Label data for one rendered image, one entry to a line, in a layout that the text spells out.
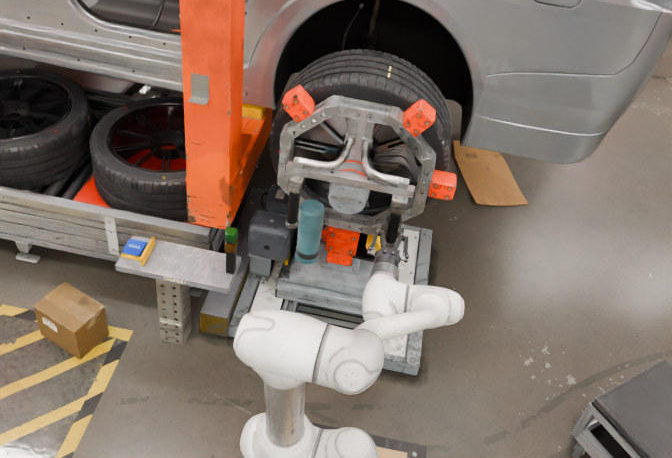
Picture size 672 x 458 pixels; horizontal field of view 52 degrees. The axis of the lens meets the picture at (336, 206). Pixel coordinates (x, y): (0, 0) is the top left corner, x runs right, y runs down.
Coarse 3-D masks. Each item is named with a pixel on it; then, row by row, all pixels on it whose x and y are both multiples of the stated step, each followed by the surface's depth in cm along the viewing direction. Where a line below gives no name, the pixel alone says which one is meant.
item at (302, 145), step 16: (304, 144) 254; (320, 144) 252; (384, 144) 246; (400, 144) 245; (320, 160) 277; (416, 160) 269; (400, 176) 272; (320, 192) 266; (368, 208) 265; (384, 208) 263
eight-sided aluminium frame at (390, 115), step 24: (336, 96) 231; (312, 120) 233; (384, 120) 227; (288, 144) 240; (408, 144) 232; (432, 168) 236; (288, 192) 255; (336, 216) 264; (360, 216) 262; (384, 216) 260; (408, 216) 252
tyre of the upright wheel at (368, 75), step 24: (312, 72) 244; (336, 72) 236; (360, 72) 234; (384, 72) 235; (408, 72) 240; (312, 96) 236; (360, 96) 233; (384, 96) 231; (408, 96) 231; (432, 96) 242; (288, 120) 244; (432, 144) 240
